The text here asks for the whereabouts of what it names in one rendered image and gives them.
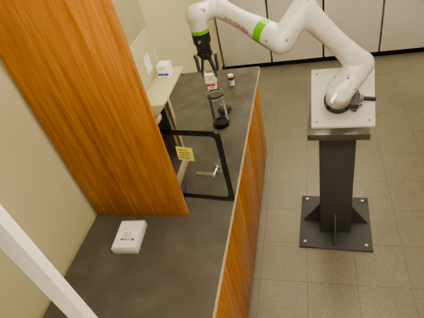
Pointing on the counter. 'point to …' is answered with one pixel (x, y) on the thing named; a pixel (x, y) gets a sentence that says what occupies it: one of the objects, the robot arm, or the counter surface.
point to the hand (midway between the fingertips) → (210, 77)
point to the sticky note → (185, 153)
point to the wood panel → (91, 102)
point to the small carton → (164, 69)
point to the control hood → (162, 90)
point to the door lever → (208, 173)
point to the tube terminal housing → (140, 42)
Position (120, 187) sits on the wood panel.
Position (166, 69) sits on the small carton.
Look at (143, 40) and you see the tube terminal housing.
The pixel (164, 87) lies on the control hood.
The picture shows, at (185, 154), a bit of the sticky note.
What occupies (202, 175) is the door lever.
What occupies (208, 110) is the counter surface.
